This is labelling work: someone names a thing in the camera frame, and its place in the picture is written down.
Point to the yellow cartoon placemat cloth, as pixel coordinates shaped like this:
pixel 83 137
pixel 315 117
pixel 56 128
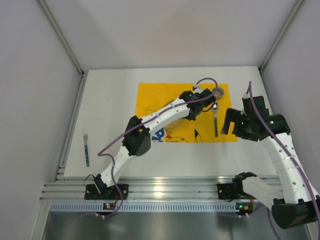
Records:
pixel 152 97

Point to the round woven bamboo plate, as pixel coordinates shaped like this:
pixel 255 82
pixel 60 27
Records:
pixel 173 124

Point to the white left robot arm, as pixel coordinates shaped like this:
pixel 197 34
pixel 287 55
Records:
pixel 136 140

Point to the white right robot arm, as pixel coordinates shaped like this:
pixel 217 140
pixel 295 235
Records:
pixel 298 203

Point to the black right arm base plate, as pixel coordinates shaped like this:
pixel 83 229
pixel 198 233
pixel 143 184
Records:
pixel 231 191

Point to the fork with green handle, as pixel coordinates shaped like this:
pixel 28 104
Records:
pixel 85 139

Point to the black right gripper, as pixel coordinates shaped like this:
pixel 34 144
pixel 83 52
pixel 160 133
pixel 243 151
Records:
pixel 231 121

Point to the spoon with green handle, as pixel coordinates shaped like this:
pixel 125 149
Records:
pixel 215 109

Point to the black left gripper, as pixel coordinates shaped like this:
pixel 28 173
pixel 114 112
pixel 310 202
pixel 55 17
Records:
pixel 208 97

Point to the aluminium mounting rail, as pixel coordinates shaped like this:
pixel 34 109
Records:
pixel 149 179

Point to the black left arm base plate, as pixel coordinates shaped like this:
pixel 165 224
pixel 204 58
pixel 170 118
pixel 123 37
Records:
pixel 107 193

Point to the perforated grey cable duct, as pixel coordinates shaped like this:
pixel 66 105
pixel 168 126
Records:
pixel 171 207

